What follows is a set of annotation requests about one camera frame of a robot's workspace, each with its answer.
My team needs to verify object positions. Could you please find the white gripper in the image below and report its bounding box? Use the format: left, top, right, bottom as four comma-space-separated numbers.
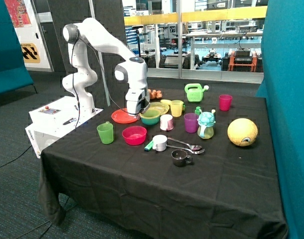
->
125, 88, 150, 115

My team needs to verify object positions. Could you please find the yellow plastic bowl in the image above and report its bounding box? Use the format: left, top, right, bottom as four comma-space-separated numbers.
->
140, 108, 160, 120

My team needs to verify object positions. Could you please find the pink plastic bowl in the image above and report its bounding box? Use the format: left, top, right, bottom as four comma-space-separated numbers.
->
122, 126, 147, 145

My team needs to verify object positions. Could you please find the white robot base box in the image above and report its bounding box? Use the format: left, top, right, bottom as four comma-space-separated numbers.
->
25, 96, 102, 158

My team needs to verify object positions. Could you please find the brown plush toy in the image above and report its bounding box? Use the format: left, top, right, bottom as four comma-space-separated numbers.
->
148, 89, 162, 100

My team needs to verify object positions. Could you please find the orange plastic plate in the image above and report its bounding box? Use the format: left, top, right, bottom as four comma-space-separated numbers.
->
111, 108, 140, 124

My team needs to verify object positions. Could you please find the blue plastic bowl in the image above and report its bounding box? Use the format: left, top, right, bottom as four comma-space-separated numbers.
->
141, 116, 160, 125

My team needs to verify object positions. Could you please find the yellow plastic plate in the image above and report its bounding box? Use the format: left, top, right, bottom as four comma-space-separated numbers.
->
150, 102, 170, 116

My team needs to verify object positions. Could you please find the small yellow dish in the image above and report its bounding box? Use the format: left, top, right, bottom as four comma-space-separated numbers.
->
160, 100, 171, 106

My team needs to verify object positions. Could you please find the white pink mug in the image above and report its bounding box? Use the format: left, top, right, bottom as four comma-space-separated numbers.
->
160, 114, 173, 131

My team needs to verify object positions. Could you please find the yellow plastic cup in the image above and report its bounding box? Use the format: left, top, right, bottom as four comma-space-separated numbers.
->
170, 100, 184, 117

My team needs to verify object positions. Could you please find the green plastic cup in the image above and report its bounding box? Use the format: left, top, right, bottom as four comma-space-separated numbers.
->
97, 121, 114, 144

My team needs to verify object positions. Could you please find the white measuring cup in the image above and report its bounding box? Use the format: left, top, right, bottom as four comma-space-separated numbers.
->
152, 134, 167, 152

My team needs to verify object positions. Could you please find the green highlighter marker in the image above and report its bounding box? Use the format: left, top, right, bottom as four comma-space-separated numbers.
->
144, 141, 153, 151

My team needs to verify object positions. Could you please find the purple plastic cup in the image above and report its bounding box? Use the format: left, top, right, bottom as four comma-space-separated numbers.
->
184, 113, 198, 133

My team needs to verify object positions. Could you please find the green toy watering can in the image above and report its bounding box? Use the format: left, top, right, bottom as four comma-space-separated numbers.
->
184, 83, 209, 103

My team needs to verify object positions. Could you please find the small green bottle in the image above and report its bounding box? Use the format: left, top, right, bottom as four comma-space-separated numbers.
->
194, 106, 201, 116

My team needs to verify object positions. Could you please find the black coffee cup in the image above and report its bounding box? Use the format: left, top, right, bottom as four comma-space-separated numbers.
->
171, 149, 193, 167

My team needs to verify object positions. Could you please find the turtle sippy bottle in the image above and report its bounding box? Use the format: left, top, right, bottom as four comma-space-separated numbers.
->
197, 110, 216, 139

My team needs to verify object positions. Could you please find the black tablecloth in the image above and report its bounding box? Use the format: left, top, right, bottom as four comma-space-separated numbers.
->
38, 96, 289, 239

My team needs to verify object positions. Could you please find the upper metal spoon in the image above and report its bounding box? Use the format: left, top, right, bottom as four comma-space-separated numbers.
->
167, 137, 202, 151

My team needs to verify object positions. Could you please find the metal spoon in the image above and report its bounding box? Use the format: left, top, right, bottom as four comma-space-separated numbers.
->
167, 137, 202, 151
166, 144, 205, 154

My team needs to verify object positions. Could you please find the lower metal spoon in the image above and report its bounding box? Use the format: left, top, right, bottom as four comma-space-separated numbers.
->
166, 144, 205, 154

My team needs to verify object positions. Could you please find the pink plastic cup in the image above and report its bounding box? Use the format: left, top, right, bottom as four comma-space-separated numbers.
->
219, 95, 233, 111

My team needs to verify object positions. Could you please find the yellow ball with eye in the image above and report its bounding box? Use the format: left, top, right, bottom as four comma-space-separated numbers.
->
227, 118, 258, 146

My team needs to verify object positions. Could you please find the yellow black sign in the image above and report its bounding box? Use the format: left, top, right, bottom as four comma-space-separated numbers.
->
20, 43, 40, 64

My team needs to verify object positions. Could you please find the teal sofa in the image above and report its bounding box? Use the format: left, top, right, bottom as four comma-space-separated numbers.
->
0, 0, 34, 94

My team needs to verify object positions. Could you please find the red poster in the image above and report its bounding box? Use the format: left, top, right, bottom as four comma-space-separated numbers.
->
4, 0, 32, 28

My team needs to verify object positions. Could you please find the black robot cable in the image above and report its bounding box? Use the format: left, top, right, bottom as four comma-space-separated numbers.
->
71, 37, 133, 129

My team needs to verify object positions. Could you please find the black floor cable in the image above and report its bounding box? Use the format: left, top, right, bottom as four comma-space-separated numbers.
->
0, 145, 33, 171

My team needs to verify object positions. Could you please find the teal partition wall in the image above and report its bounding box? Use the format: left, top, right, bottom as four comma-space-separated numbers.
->
257, 0, 304, 239

